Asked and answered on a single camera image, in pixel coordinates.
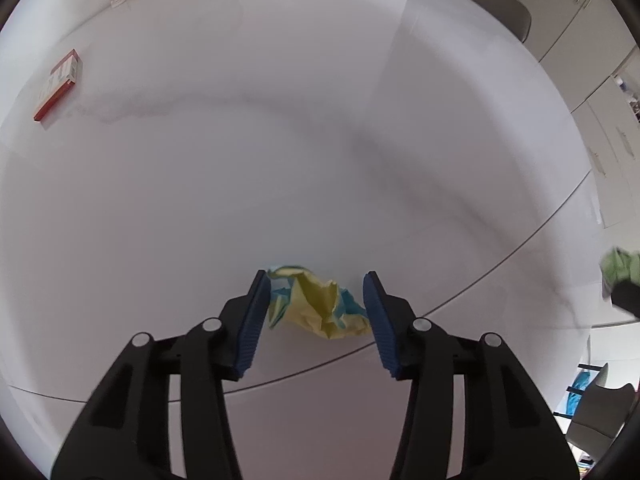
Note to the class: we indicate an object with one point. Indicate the green paper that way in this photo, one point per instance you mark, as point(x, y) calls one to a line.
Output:
point(622, 265)

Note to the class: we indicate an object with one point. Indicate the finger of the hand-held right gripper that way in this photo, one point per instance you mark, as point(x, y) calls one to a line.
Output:
point(627, 300)

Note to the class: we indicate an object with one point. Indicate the yellow and blue paper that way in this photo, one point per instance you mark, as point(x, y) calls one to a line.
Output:
point(320, 307)

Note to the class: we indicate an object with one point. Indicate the white cabinet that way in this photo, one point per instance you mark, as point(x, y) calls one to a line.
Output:
point(590, 60)

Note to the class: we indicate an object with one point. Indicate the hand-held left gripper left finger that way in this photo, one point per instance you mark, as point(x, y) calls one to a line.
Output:
point(250, 325)

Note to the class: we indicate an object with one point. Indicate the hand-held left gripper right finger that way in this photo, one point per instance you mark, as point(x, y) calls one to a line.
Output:
point(381, 325)

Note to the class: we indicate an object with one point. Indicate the blue cloth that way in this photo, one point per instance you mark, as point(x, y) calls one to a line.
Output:
point(576, 394)

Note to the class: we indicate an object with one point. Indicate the red and white box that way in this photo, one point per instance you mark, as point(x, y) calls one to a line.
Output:
point(59, 85)

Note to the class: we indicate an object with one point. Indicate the white chair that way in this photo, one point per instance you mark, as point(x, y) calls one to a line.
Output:
point(597, 410)

